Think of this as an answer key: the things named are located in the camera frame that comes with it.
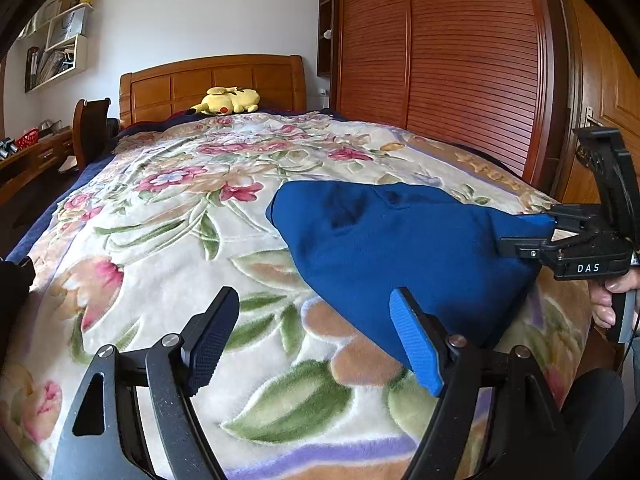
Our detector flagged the wooden chair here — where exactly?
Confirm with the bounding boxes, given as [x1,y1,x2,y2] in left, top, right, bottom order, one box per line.
[72,97,112,173]

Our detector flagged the wooden niche shelf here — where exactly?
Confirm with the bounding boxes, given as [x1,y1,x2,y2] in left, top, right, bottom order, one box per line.
[317,0,335,78]

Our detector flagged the person's right hand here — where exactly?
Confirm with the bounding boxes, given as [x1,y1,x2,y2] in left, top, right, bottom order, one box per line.
[590,267,640,328]

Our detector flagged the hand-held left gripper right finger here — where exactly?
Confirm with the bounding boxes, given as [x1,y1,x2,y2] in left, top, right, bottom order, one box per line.
[389,287,598,480]

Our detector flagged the floral blanket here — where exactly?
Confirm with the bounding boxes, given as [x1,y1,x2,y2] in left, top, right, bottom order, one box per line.
[0,110,596,480]

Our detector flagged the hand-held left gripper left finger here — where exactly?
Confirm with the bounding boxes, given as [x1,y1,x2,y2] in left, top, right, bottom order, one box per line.
[50,286,241,480]

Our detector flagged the wooden door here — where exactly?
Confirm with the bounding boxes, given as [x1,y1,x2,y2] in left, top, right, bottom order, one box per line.
[565,0,640,211]

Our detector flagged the person's dark trousers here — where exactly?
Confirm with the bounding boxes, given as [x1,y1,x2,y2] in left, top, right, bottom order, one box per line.
[560,367,627,480]

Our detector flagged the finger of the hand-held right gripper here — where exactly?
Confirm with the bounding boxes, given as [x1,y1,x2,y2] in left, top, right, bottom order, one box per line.
[547,204,608,235]
[497,237,556,261]

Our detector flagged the white paper bag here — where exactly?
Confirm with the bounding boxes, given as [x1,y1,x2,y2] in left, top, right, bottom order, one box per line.
[52,7,87,41]

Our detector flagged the wooden bed headboard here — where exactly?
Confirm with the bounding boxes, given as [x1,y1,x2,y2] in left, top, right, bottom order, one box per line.
[119,55,307,128]

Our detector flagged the white wall shelf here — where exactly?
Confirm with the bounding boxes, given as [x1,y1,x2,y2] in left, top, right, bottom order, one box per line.
[24,2,95,93]

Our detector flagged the yellow plush toy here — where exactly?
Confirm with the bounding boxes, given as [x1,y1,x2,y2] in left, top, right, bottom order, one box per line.
[189,86,261,117]

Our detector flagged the dark cloth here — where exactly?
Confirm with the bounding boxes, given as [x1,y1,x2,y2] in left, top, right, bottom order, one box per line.
[0,255,36,361]

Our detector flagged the blue suit jacket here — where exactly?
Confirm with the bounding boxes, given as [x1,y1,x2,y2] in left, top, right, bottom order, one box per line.
[265,180,556,366]

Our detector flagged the wooden desk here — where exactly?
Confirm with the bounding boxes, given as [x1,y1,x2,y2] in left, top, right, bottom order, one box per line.
[0,127,76,206]

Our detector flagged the wooden slatted wardrobe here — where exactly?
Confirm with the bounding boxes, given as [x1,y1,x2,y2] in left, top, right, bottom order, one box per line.
[332,0,576,201]

